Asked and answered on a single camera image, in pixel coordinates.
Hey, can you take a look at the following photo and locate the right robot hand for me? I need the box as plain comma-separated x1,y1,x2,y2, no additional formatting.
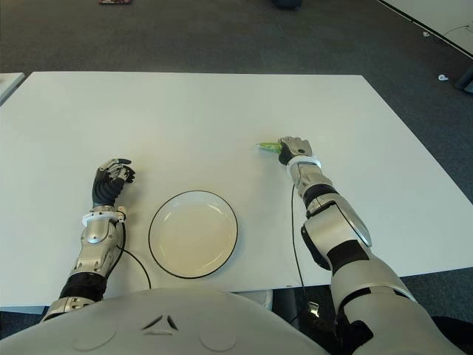
277,136,313,166

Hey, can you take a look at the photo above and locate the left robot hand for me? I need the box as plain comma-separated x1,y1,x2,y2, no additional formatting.
91,158,137,209

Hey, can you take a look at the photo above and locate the green toothpaste tube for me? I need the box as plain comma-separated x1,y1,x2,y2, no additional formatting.
254,141,284,154

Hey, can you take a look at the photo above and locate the white plate black rim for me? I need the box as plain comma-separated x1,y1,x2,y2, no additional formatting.
148,189,239,280

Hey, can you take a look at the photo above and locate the white side table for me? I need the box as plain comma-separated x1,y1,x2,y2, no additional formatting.
0,72,26,106

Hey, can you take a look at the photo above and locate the grey robot torso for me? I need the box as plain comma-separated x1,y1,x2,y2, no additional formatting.
0,287,330,355

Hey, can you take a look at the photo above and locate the dark chair base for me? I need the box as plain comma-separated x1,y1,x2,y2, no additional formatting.
453,67,473,94

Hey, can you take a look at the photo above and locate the white background desk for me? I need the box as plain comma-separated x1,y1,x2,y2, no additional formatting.
380,0,473,58

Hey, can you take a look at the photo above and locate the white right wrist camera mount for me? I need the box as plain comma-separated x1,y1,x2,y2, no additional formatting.
286,156,323,168

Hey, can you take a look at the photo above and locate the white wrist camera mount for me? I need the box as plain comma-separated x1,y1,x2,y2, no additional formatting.
81,209,127,226
286,156,323,168

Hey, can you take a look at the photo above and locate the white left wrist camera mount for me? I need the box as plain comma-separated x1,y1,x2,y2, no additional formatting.
81,209,127,226

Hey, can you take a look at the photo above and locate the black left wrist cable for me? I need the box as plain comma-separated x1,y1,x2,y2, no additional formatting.
115,217,152,291

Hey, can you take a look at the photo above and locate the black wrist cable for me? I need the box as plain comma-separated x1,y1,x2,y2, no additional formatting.
115,217,152,291
290,183,308,297

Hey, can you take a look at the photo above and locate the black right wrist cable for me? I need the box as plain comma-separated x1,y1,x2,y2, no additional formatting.
290,183,308,297

